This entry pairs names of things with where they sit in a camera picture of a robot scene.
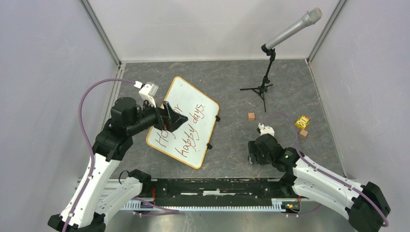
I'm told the yellow toy block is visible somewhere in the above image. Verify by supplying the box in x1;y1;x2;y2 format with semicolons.
295;115;310;130

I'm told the black microphone tripod stand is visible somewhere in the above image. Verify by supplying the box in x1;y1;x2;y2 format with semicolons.
239;44;276;113

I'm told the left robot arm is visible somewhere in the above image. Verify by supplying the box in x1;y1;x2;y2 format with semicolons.
47;97;188;232

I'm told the yellow framed whiteboard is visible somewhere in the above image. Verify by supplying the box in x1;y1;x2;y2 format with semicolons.
146;76;220;169

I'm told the small wooden cube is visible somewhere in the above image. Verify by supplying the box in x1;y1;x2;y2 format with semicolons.
247;113;256;121
298;129;308;138

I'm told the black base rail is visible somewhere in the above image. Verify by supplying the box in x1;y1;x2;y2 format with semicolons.
139;178;298;207

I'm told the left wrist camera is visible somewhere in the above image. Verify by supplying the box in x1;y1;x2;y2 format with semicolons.
139;82;159;108

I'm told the white cable duct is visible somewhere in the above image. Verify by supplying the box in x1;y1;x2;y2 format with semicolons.
119;199;301;213

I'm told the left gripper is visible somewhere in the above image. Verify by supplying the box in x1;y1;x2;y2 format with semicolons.
127;96;188;135

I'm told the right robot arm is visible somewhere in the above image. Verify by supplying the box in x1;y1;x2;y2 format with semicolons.
248;134;391;232

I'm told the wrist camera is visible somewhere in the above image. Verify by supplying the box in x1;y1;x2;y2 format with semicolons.
257;123;275;136
139;82;159;108

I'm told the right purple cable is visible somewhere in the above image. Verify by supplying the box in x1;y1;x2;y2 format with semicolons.
261;112;390;228

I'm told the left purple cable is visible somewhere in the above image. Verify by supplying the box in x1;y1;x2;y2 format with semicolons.
62;78;143;232

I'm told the silver microphone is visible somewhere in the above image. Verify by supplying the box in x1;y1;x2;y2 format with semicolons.
261;7;322;53

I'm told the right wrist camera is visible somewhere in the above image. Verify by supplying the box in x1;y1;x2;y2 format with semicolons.
257;123;275;136

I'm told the purple cable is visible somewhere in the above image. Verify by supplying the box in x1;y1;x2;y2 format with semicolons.
261;112;390;228
62;78;143;232

